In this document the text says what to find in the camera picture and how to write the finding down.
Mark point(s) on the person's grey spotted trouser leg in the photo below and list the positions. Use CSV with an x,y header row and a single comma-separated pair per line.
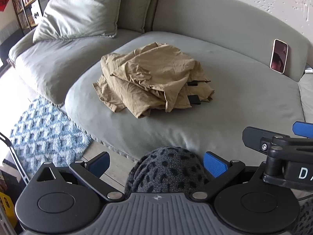
x,y
305,220
168,171

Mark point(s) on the bookshelf with books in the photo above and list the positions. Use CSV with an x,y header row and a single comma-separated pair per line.
x,y
27,2

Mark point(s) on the yellow crate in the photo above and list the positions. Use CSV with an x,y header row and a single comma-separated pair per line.
x,y
5,208

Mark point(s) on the black metal frame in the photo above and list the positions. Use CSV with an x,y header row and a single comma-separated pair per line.
x,y
16,159

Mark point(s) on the smartphone in cream case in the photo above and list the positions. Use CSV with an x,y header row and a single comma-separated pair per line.
x,y
279,56

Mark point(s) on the grey sofa back cushion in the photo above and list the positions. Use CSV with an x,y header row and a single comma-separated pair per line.
x,y
137,2

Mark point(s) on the tan pants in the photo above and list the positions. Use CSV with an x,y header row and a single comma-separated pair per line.
x,y
151,78

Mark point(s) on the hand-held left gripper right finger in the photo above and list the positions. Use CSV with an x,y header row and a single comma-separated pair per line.
x,y
215,164

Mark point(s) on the blue white patterned rug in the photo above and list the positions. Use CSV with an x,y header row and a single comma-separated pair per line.
x,y
46,134

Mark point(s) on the light grey-green pillow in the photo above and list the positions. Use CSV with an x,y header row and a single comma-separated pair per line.
x,y
80,9

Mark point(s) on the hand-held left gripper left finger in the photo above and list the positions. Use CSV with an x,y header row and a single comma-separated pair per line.
x,y
101,162

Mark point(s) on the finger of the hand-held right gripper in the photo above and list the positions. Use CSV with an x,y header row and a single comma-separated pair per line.
x,y
254,137
303,128

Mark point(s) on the red wall sign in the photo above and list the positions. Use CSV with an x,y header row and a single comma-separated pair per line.
x,y
4,2

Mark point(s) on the grey sofa side cushion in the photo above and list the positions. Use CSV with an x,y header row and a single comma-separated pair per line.
x,y
307,98

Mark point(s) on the grey sofa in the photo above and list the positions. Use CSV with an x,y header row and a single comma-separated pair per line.
x,y
220,102

